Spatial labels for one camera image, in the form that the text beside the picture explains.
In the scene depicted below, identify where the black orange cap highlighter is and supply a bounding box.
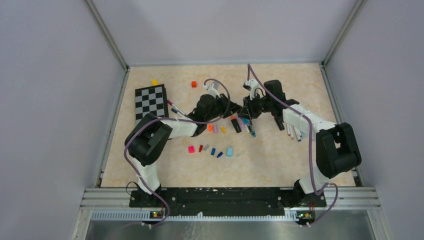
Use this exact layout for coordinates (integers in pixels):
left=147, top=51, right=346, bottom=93
left=230, top=115, right=242, bottom=133

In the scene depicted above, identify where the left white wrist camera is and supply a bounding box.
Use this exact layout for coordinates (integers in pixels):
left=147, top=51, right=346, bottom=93
left=203, top=81, right=220, bottom=99

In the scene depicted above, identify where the clear teal gel pen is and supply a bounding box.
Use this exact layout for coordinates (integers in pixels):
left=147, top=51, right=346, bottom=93
left=249, top=122, right=256, bottom=138

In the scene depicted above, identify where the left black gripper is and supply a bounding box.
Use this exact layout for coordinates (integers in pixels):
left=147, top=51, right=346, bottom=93
left=205, top=93, right=242, bottom=123

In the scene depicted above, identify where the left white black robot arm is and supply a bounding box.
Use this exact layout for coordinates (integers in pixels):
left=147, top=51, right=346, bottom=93
left=124, top=93, right=242, bottom=207

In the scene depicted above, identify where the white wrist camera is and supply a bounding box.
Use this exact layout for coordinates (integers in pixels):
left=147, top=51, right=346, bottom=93
left=203, top=81, right=220, bottom=99
left=243, top=79, right=260, bottom=100

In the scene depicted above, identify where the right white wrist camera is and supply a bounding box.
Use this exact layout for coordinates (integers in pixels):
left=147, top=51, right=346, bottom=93
left=243, top=79, right=260, bottom=100

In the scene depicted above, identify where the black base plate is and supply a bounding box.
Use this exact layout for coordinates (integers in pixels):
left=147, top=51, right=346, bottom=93
left=129, top=187, right=327, bottom=217

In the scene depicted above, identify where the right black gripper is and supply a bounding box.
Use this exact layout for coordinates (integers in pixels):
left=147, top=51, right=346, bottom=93
left=238, top=92, right=273, bottom=121

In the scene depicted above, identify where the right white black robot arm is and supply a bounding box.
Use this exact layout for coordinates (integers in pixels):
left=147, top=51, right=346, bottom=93
left=239, top=79, right=362, bottom=206

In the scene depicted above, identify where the blue deli whiteboard marker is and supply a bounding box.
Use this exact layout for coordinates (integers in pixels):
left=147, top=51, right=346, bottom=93
left=293, top=127, right=302, bottom=142

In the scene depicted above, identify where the red cap whiteboard marker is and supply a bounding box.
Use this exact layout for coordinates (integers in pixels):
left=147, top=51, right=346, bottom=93
left=286, top=123, right=292, bottom=137

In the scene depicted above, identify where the clear green gel pen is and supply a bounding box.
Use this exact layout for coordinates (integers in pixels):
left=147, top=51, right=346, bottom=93
left=248, top=120, right=256, bottom=137

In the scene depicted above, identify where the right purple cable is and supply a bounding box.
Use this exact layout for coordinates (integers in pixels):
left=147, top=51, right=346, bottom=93
left=246, top=63, right=339, bottom=227

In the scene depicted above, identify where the light blue highlighter cap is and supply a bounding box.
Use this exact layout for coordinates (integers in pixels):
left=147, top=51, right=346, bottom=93
left=226, top=147, right=233, bottom=158

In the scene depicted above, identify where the black grey checkerboard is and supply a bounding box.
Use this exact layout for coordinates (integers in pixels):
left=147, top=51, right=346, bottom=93
left=135, top=84, right=169, bottom=125

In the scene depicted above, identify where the grey cap acrylic marker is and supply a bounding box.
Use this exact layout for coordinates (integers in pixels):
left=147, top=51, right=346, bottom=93
left=288, top=125, right=295, bottom=140

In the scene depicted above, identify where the black blue cap highlighter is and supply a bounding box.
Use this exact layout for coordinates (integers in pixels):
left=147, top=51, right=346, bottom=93
left=240, top=117, right=249, bottom=125

